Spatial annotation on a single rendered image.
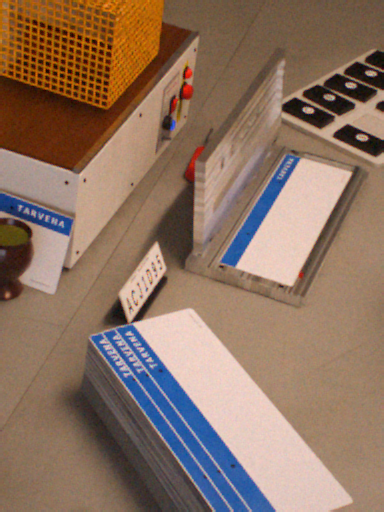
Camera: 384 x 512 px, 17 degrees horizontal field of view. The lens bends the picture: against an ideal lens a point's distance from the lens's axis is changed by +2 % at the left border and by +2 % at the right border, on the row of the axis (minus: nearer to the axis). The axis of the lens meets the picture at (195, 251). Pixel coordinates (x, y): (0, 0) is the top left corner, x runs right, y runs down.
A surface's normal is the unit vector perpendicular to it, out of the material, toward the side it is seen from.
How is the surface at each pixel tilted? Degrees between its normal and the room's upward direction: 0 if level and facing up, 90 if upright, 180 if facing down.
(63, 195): 90
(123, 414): 90
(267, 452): 0
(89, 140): 0
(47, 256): 69
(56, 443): 0
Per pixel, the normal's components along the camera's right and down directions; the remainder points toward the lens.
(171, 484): -0.85, 0.20
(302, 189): 0.14, -0.80
